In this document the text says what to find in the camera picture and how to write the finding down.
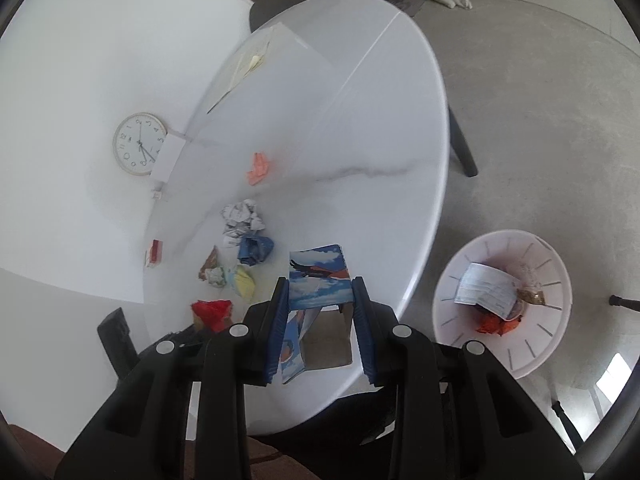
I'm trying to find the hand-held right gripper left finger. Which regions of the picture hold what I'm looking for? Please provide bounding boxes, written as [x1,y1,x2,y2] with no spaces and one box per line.
[54,276,291,480]

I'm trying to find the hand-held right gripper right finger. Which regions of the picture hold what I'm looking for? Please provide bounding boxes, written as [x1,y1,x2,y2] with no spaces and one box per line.
[351,276,586,480]

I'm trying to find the blue printed carton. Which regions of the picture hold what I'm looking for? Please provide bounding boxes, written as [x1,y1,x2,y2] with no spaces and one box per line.
[280,244,357,386]

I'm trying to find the blue face mask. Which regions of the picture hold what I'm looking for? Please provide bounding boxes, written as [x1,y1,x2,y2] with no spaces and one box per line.
[454,262,516,322]

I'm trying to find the orange red wrapper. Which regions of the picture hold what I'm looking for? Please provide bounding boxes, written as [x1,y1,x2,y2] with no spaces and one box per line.
[475,310,525,336]

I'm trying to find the white round waste bin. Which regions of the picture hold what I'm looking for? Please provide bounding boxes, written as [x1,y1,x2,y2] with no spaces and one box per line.
[432,230,573,380]

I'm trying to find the pale yellow paper scrap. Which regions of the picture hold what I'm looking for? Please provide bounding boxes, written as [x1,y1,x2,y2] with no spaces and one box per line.
[227,265,258,301]

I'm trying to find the red crumpled paper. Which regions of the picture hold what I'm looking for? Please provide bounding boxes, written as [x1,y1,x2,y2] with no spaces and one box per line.
[191,299,234,333]

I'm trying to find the blue crumpled paper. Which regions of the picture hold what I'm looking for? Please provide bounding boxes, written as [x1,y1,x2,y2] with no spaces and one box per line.
[236,235,275,266]

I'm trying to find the brown foil wrapper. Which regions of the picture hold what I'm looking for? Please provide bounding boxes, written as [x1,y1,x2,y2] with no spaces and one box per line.
[198,245,223,281]

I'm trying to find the crumpled newspaper ball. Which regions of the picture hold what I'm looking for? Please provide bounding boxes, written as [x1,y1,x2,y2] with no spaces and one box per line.
[221,200,264,241]

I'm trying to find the black chair back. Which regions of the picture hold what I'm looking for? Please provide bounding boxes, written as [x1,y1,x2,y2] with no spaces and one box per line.
[97,308,138,378]

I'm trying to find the pink crumpled paper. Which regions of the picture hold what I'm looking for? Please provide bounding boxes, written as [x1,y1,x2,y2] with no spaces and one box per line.
[246,151,275,186]

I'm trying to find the white paper card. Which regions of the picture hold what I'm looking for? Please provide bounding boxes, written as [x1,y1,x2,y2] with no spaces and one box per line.
[150,133,185,183]

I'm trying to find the black chair legs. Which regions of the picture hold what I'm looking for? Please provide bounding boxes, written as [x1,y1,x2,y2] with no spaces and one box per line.
[550,400,586,453]

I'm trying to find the grey chair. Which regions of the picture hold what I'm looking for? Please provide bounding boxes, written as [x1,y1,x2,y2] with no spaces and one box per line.
[248,0,478,177]

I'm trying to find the round white wall clock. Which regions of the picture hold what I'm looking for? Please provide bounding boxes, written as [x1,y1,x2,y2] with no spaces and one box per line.
[112,112,168,177]

